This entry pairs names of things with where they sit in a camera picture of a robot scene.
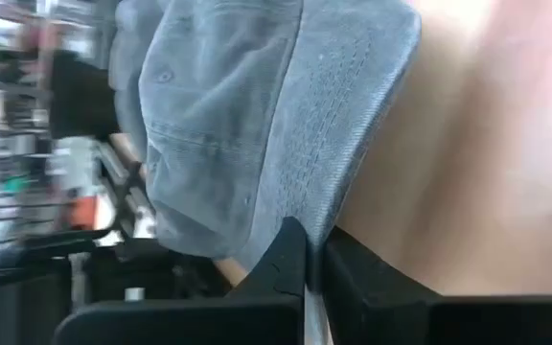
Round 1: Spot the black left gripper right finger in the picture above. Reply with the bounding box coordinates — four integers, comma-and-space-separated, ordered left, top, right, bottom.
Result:
322, 225, 552, 345

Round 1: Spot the light grey cap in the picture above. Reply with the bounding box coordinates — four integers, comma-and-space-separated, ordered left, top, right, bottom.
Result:
107, 0, 424, 345

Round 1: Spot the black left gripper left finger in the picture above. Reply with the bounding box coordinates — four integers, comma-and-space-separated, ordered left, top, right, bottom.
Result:
53, 216, 307, 345

